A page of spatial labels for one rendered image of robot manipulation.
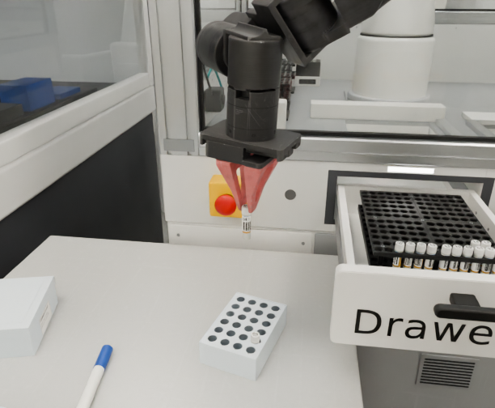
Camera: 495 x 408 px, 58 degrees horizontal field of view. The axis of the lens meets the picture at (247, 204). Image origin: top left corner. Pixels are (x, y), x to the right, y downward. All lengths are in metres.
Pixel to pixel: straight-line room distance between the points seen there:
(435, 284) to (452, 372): 0.59
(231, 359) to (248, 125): 0.31
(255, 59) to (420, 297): 0.33
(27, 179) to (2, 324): 0.46
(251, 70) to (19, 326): 0.47
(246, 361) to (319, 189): 0.38
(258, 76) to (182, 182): 0.46
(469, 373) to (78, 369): 0.82
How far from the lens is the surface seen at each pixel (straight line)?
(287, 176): 0.86
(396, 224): 0.74
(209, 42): 0.54
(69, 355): 0.72
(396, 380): 1.15
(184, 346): 0.69
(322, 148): 0.84
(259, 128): 0.49
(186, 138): 0.87
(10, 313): 0.74
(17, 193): 1.09
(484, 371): 1.16
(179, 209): 0.92
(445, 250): 0.67
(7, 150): 1.06
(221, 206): 0.82
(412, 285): 0.57
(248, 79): 0.47
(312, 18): 0.50
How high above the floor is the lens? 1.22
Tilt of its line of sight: 25 degrees down
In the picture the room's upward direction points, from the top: straight up
